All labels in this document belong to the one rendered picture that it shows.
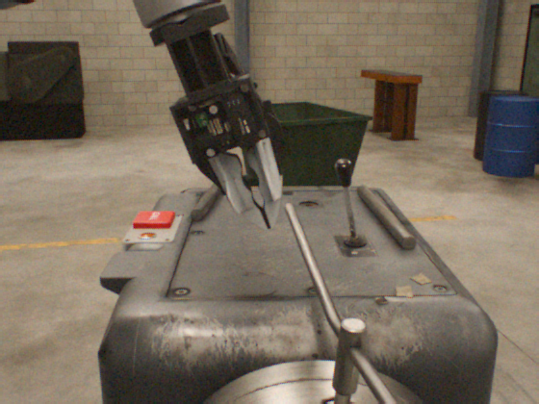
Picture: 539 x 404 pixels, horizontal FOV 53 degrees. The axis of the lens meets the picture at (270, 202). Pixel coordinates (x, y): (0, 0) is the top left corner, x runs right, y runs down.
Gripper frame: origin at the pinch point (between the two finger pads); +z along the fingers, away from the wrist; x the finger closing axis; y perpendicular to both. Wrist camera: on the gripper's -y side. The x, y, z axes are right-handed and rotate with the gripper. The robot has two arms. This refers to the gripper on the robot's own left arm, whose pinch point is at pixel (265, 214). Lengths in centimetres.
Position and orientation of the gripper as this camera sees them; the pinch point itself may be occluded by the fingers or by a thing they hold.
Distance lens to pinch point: 55.0
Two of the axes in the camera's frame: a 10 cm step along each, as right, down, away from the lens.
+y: 0.2, 3.0, -9.5
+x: 9.4, -3.3, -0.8
